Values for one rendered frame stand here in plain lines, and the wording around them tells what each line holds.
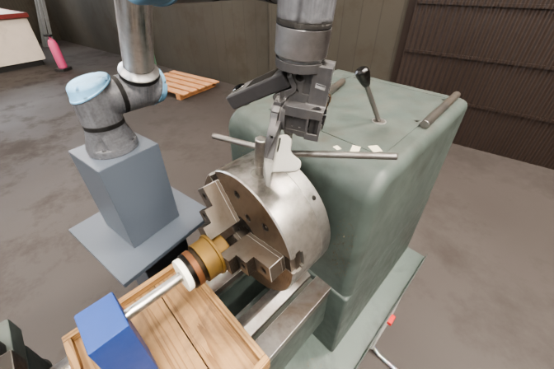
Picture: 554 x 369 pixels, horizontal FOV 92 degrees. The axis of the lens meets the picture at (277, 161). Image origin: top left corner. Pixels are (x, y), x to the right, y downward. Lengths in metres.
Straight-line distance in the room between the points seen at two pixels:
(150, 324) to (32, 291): 1.58
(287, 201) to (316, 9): 0.33
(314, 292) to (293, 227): 0.32
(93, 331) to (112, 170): 0.50
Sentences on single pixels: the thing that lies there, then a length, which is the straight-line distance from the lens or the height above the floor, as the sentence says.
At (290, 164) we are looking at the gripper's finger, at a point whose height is 1.32.
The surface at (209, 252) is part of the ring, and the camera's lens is 0.58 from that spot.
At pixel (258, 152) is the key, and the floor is 1.30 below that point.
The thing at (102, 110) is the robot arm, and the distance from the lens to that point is 0.93.
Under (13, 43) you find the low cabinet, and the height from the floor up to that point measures 0.49.
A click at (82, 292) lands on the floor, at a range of 2.14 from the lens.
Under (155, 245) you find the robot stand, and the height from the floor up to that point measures 0.75.
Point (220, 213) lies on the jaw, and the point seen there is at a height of 1.14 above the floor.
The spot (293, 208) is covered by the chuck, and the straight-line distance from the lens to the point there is 0.53.
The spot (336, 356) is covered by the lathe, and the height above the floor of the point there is 0.54.
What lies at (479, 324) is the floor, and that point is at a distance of 2.04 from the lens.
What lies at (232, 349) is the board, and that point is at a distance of 0.73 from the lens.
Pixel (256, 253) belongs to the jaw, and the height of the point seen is 1.11.
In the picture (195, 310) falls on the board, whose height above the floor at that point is 0.88.
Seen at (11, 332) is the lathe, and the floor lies 0.92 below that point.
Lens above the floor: 1.57
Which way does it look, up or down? 35 degrees down
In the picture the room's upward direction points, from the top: straight up
